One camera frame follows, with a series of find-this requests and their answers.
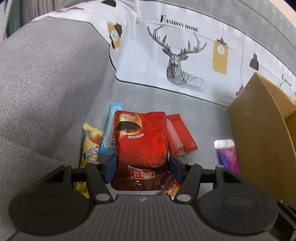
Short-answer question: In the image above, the yellow snack packet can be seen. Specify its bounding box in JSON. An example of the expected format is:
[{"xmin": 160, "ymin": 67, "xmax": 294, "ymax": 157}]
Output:
[{"xmin": 74, "ymin": 123, "xmax": 104, "ymax": 198}]

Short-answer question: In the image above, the small orange red packet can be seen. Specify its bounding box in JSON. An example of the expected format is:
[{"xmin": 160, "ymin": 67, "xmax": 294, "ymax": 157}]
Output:
[{"xmin": 171, "ymin": 182, "xmax": 184, "ymax": 198}]

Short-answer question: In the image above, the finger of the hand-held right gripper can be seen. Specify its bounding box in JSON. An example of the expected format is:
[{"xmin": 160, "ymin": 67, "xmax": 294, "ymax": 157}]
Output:
[{"xmin": 277, "ymin": 200, "xmax": 296, "ymax": 234}]

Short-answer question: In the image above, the glossy red snack bag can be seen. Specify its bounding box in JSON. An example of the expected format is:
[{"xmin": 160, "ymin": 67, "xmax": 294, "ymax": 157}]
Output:
[{"xmin": 110, "ymin": 110, "xmax": 179, "ymax": 192}]

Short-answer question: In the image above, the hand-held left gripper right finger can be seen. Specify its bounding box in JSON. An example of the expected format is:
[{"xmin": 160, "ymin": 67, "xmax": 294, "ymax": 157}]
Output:
[{"xmin": 169, "ymin": 155, "xmax": 255, "ymax": 204}]

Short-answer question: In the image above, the cardboard box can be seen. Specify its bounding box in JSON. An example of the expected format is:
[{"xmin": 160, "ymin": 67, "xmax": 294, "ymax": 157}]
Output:
[{"xmin": 228, "ymin": 72, "xmax": 296, "ymax": 209}]

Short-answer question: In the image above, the red snack packet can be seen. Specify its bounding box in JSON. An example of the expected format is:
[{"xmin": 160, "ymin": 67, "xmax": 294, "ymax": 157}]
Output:
[{"xmin": 166, "ymin": 114, "xmax": 198, "ymax": 156}]

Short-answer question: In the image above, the light blue snack packet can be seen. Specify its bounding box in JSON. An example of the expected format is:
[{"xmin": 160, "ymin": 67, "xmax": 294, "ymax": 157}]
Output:
[{"xmin": 99, "ymin": 103, "xmax": 123, "ymax": 156}]

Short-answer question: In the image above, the purple snack packet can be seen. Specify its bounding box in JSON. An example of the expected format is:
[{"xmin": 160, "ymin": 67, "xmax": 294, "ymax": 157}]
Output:
[{"xmin": 213, "ymin": 139, "xmax": 241, "ymax": 175}]

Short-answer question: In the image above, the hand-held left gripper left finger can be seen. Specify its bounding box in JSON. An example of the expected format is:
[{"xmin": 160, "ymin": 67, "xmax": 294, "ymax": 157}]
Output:
[{"xmin": 31, "ymin": 155, "xmax": 117, "ymax": 204}]

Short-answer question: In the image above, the white cord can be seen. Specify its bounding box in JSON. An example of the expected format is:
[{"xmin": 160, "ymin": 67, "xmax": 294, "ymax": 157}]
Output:
[{"xmin": 0, "ymin": 0, "xmax": 14, "ymax": 42}]

